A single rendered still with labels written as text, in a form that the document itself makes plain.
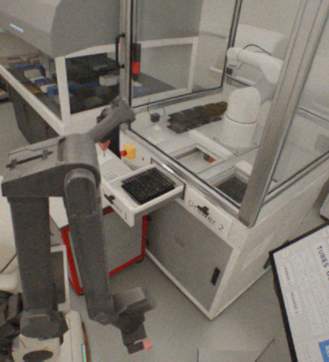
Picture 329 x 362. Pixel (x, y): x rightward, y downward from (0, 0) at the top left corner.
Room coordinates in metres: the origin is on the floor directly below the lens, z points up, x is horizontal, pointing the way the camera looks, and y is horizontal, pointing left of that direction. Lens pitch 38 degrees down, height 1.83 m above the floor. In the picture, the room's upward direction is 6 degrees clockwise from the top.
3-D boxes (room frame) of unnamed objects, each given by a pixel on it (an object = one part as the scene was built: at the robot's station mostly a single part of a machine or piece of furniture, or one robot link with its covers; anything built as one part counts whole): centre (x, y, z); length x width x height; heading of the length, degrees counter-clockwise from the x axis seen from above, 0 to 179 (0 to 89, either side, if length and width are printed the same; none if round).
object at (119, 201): (1.04, 0.23, 0.87); 0.29 x 0.02 x 0.11; 43
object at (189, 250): (1.55, -0.38, 0.40); 1.03 x 0.95 x 0.80; 43
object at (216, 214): (1.03, -0.21, 0.87); 0.29 x 0.02 x 0.11; 43
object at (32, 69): (2.74, 0.93, 1.13); 1.78 x 1.14 x 0.45; 43
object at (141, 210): (1.19, 0.08, 0.86); 0.40 x 0.26 x 0.06; 133
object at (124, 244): (1.35, 0.51, 0.38); 0.62 x 0.58 x 0.76; 43
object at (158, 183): (1.18, 0.09, 0.87); 0.22 x 0.18 x 0.06; 133
